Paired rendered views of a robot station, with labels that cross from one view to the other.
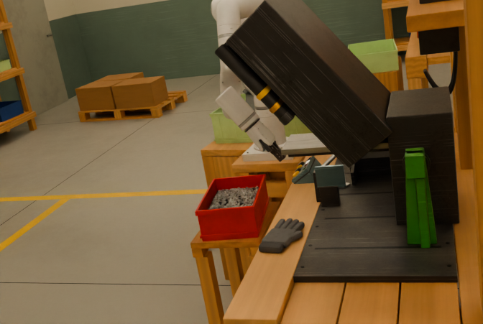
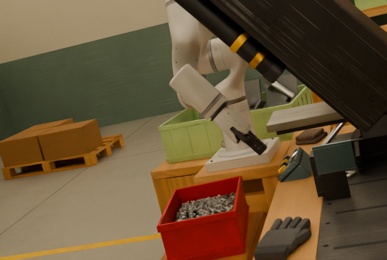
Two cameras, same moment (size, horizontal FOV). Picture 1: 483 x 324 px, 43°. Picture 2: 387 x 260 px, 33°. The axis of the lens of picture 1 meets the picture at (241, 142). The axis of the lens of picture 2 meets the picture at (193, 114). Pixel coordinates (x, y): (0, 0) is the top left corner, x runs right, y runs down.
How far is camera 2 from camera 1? 0.46 m
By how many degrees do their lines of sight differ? 8
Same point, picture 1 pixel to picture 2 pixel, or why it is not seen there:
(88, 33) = (8, 85)
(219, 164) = (175, 187)
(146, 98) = (78, 145)
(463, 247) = not seen: outside the picture
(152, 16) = (78, 60)
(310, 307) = not seen: outside the picture
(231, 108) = (191, 90)
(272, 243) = (273, 248)
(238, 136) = (194, 151)
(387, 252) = not seen: outside the picture
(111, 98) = (38, 149)
